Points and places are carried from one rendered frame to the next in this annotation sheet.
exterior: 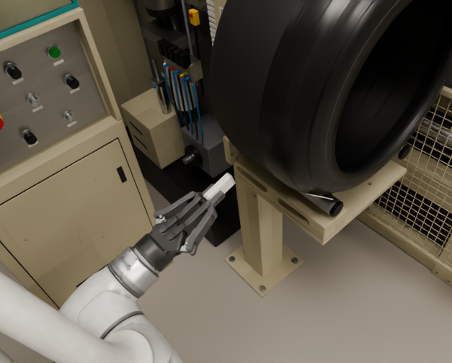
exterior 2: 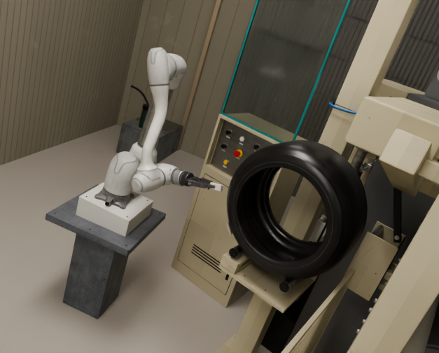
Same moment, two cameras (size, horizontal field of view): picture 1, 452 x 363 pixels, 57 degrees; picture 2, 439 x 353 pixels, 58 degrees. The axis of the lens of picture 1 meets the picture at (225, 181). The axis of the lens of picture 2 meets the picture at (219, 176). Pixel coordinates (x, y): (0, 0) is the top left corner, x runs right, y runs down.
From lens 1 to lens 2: 1.65 m
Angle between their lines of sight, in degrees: 56
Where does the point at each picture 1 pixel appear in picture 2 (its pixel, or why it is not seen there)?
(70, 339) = (150, 140)
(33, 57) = not seen: hidden behind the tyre
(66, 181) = not seen: hidden behind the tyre
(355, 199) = (251, 281)
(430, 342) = not seen: outside the picture
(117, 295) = (169, 169)
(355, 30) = (262, 155)
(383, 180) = (270, 297)
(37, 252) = (201, 209)
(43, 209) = (217, 197)
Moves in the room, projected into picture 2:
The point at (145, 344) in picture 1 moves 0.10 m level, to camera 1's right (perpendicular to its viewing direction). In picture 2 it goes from (152, 168) to (157, 177)
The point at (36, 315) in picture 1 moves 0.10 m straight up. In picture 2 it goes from (154, 129) to (159, 111)
